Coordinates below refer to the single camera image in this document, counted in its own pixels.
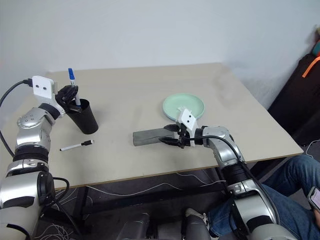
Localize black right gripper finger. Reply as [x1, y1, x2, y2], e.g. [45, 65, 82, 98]
[163, 124, 181, 133]
[159, 137, 182, 148]

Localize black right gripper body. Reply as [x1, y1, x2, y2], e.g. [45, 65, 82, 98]
[175, 123, 195, 149]

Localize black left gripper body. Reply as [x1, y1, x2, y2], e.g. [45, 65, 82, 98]
[54, 86, 72, 113]

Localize blue capped marker pen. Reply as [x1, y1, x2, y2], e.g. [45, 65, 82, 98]
[67, 67, 82, 107]

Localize grey glasses case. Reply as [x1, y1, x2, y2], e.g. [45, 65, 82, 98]
[132, 127, 181, 147]

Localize black pen holder cup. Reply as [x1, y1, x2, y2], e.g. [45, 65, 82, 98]
[65, 98, 99, 135]

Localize green plate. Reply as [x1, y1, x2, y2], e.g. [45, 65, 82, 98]
[162, 92, 206, 120]

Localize black capped marker pen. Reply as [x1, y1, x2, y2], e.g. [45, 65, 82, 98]
[59, 139, 95, 152]

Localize white shoe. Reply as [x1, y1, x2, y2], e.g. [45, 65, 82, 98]
[185, 208, 210, 226]

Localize dark grey rounded cylinder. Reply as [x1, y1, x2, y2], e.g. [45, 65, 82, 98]
[184, 215, 211, 240]
[119, 213, 151, 240]

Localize black bag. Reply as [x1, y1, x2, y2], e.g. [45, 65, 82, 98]
[267, 53, 320, 147]

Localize blue jeans leg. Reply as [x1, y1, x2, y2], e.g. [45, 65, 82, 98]
[208, 183, 320, 240]
[262, 154, 320, 198]

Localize smartphone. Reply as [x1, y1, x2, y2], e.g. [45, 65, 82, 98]
[306, 186, 320, 211]

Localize teal object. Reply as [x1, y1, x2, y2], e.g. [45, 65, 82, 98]
[311, 39, 320, 57]

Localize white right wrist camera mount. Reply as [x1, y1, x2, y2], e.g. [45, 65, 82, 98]
[175, 106, 199, 147]

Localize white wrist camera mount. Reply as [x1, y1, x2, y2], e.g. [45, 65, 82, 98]
[175, 106, 199, 147]
[31, 75, 66, 116]

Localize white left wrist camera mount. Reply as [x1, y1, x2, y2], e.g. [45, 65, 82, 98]
[31, 75, 66, 116]

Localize thin white wire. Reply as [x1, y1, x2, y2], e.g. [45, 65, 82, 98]
[87, 172, 226, 197]

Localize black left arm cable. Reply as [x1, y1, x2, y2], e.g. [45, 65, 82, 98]
[0, 78, 33, 158]

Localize black table frame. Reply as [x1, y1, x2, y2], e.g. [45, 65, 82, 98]
[74, 159, 288, 221]

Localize black cable under table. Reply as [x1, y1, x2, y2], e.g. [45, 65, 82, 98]
[37, 176, 85, 240]

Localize tangled white wires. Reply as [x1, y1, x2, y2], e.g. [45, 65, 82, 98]
[34, 222, 73, 240]

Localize white cable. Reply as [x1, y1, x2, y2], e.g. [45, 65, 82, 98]
[303, 139, 320, 158]

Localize orange strap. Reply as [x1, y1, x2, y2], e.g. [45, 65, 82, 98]
[301, 56, 320, 78]

